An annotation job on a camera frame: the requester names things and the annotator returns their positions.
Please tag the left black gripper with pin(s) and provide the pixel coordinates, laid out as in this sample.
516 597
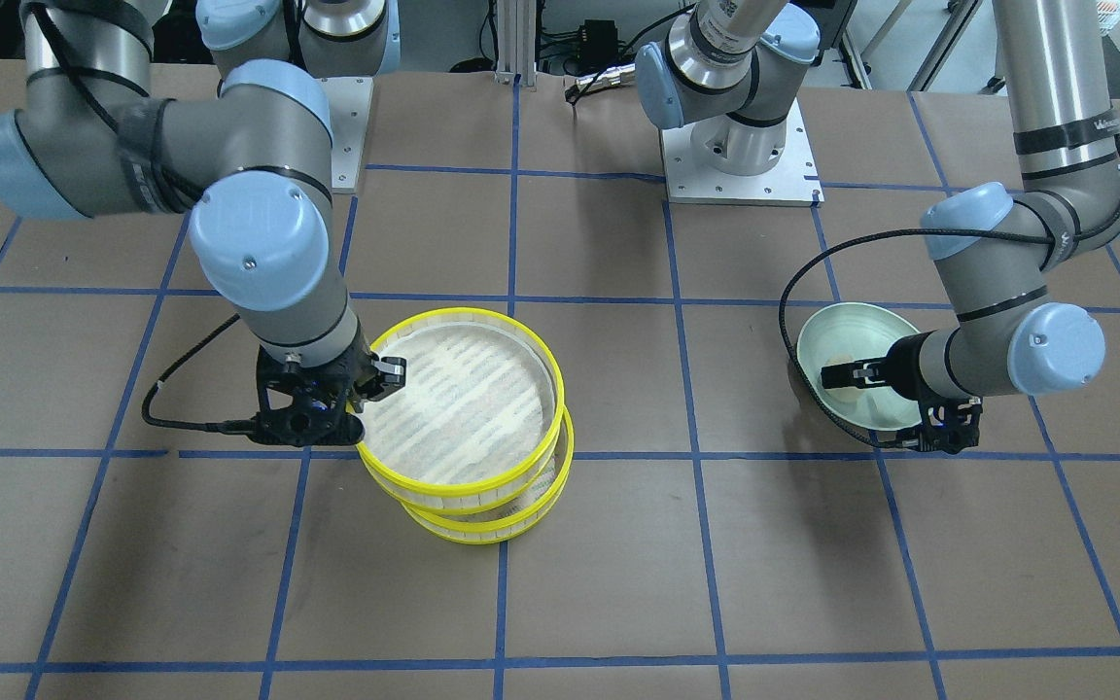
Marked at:
901 365

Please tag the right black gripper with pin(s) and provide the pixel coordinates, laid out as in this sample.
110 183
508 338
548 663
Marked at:
363 373

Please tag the yellow bamboo steamer layer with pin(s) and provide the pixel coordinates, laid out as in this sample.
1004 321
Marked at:
516 516
478 420

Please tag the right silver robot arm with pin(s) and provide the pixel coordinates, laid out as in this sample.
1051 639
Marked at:
252 166

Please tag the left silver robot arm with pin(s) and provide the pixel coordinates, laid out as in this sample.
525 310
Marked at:
726 77

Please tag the black power box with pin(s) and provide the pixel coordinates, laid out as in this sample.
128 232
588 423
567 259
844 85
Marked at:
597 44

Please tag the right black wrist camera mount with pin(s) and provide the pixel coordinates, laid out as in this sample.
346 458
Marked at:
298 421

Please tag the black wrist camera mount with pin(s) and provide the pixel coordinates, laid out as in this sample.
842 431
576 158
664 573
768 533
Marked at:
945 425
298 421

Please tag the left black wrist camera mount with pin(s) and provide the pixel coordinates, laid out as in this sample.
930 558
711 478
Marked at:
945 425

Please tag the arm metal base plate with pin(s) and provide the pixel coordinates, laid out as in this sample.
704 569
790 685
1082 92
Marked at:
719 161
349 99

